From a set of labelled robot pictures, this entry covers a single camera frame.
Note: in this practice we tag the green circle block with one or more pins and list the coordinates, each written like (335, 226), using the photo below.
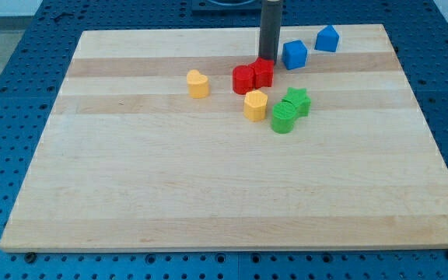
(283, 117)

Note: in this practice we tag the yellow hexagon block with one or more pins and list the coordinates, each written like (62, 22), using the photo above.
(255, 105)

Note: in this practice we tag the blue cube block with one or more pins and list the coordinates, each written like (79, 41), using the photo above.
(294, 54)

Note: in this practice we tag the green star block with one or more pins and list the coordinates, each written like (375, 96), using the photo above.
(299, 98)

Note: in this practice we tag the red star block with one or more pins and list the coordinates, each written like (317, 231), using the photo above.
(263, 72)

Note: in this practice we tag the red circle block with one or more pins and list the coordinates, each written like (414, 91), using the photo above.
(243, 79)

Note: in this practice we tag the light wooden board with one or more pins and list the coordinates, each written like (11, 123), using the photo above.
(129, 162)

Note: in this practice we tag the blue pentagon block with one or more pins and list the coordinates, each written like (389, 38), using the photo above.
(327, 39)

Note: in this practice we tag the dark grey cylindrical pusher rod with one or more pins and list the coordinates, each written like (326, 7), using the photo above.
(270, 25)

